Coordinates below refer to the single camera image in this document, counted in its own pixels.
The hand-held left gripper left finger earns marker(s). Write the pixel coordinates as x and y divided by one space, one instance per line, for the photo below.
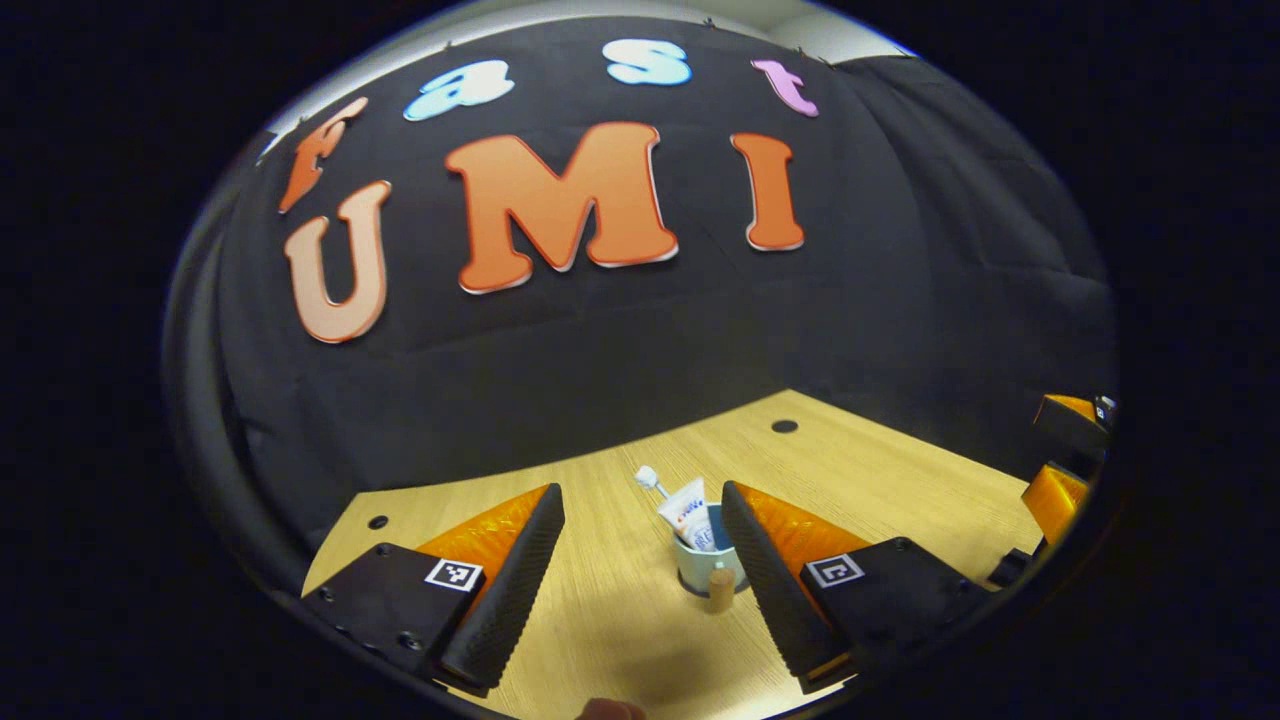
520 580

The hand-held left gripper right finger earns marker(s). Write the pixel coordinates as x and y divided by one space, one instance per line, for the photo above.
765 590

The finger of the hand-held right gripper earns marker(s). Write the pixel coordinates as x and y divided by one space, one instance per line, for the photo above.
1055 500
1070 425

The white toothpaste tube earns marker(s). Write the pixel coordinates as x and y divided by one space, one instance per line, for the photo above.
690 515

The white toothbrush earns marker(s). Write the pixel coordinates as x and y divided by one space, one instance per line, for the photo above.
648 477

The wooden desktop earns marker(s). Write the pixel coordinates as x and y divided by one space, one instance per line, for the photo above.
620 620

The black backdrop cloth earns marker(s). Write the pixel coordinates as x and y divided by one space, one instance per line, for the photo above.
700 330

